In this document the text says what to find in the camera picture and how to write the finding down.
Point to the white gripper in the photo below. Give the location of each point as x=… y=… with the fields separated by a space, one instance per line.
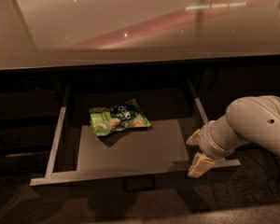
x=207 y=141

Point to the dark drawer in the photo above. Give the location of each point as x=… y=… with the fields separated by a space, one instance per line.
x=82 y=164
x=30 y=104
x=31 y=162
x=33 y=136

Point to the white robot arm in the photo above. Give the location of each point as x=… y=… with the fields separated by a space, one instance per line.
x=247 y=120

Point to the green snack bag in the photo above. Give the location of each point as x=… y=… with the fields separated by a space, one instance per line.
x=107 y=120

